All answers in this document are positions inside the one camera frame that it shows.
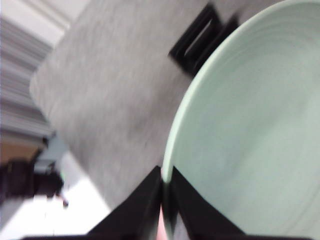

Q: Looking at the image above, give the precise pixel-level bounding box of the grey ribbed panel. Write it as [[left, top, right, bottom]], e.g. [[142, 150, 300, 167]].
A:
[[0, 19, 54, 143]]

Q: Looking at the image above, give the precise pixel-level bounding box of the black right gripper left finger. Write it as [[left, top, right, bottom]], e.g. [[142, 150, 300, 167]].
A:
[[24, 165, 164, 240]]

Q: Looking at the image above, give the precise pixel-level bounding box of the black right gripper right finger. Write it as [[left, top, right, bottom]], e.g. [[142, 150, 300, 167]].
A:
[[171, 165, 314, 240]]

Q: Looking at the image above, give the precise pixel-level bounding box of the black plate rack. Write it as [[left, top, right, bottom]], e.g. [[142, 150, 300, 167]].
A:
[[168, 2, 241, 76]]

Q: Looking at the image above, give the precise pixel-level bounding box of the green plate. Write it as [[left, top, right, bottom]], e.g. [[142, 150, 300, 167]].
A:
[[161, 0, 320, 240]]

